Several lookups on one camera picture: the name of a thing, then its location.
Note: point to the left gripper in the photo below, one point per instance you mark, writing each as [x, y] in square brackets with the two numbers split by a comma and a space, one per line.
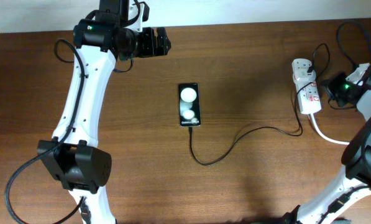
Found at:
[148, 48]

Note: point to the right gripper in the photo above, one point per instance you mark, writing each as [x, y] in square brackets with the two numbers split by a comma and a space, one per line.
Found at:
[327, 85]

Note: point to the black smartphone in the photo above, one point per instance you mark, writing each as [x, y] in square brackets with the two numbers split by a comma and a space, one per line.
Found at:
[189, 105]

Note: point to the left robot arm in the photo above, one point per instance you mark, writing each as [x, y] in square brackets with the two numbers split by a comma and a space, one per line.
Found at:
[112, 33]

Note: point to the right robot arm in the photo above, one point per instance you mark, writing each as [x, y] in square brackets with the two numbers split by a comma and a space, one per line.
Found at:
[353, 181]

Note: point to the white charger plug adapter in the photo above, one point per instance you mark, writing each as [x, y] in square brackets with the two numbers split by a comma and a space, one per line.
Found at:
[303, 76]

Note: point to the white power strip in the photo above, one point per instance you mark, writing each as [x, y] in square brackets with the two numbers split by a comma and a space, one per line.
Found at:
[308, 97]

